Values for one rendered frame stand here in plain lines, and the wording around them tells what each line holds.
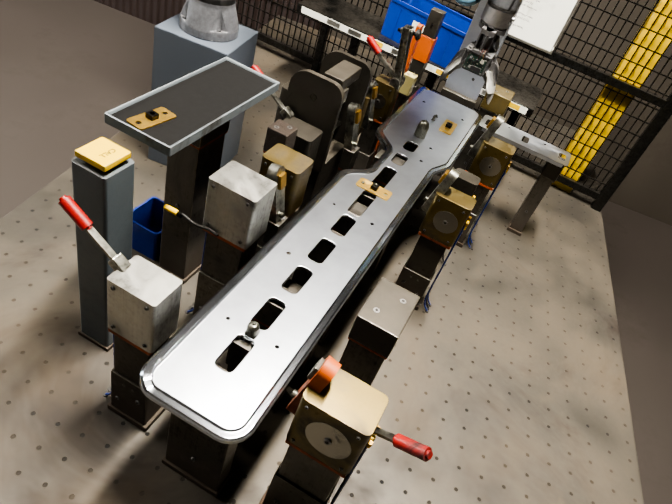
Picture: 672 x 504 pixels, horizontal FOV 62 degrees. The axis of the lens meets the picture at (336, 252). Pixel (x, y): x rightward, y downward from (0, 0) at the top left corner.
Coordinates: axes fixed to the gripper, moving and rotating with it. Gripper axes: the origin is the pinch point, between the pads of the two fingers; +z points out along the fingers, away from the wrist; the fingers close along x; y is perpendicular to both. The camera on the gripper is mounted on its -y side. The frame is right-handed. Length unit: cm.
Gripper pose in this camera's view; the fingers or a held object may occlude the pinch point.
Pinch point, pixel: (463, 92)
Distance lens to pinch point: 166.4
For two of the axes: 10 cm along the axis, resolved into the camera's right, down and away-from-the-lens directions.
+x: 8.7, 4.7, -1.6
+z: -2.6, 7.1, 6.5
